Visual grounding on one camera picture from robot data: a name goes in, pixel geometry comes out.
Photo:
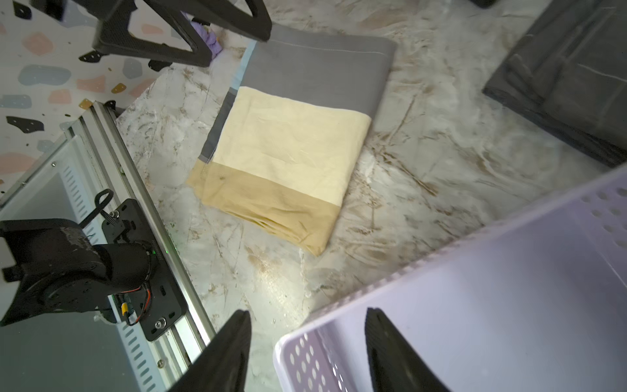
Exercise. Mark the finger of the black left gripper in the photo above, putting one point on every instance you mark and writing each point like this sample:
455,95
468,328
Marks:
256,25
112,37

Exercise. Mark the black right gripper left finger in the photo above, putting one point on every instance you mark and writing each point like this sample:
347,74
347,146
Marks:
223,364

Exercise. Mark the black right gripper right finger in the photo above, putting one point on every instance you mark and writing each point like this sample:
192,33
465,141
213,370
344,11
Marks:
393,363

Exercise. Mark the grey cream tan pillowcase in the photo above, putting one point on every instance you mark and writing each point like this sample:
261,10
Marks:
285,142

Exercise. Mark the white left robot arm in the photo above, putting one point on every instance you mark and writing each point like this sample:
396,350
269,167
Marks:
50,76

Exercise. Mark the lilac perforated plastic basket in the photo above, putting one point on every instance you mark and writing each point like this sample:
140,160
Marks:
534,302

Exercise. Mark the dark grey checked folded sheet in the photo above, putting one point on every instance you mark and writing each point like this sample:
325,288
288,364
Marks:
567,75

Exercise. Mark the small purple toy figure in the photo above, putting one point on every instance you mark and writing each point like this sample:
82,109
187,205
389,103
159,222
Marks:
209,37

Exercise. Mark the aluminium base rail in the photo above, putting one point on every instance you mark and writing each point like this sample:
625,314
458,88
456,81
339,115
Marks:
94,296

